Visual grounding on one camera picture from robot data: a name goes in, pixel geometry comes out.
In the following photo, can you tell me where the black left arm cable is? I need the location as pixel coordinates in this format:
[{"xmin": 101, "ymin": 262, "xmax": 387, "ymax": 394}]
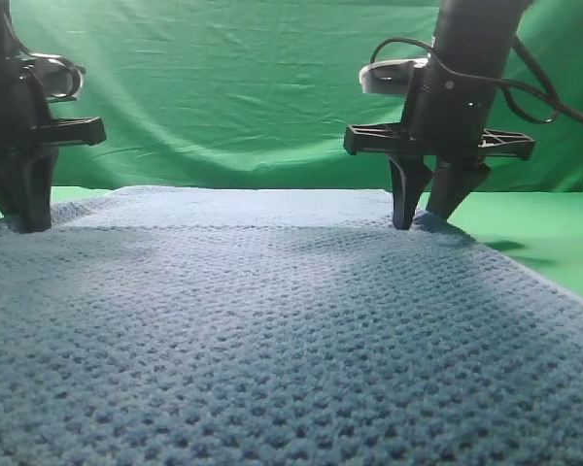
[{"xmin": 371, "ymin": 34, "xmax": 583, "ymax": 133}]

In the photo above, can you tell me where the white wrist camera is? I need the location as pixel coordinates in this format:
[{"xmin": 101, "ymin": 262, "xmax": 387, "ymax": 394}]
[
  {"xmin": 24, "ymin": 54, "xmax": 86, "ymax": 102},
  {"xmin": 359, "ymin": 58, "xmax": 429, "ymax": 96}
]

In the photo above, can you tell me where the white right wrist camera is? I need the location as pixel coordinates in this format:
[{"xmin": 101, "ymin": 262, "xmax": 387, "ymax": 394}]
[{"xmin": 24, "ymin": 54, "xmax": 86, "ymax": 102}]

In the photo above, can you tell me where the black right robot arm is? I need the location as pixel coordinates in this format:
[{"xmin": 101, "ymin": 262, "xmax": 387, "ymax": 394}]
[{"xmin": 0, "ymin": 1, "xmax": 107, "ymax": 232}]

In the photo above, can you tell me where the blue waffle-weave towel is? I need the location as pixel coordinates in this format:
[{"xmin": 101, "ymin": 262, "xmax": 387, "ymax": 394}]
[{"xmin": 0, "ymin": 186, "xmax": 583, "ymax": 465}]

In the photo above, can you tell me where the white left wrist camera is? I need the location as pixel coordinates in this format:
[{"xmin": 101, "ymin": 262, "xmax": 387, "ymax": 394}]
[{"xmin": 359, "ymin": 58, "xmax": 429, "ymax": 96}]

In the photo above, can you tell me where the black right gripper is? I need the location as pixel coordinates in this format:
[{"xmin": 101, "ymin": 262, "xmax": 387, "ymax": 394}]
[{"xmin": 0, "ymin": 56, "xmax": 107, "ymax": 232}]

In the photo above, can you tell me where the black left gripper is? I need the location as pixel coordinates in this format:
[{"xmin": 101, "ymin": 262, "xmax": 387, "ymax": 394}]
[{"xmin": 344, "ymin": 56, "xmax": 535, "ymax": 229}]

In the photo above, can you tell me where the green backdrop cloth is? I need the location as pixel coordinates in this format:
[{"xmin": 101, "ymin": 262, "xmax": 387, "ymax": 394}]
[{"xmin": 0, "ymin": 0, "xmax": 583, "ymax": 194}]

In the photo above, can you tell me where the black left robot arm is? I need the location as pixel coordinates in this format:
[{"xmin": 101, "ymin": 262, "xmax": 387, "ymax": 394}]
[{"xmin": 344, "ymin": 1, "xmax": 534, "ymax": 230}]

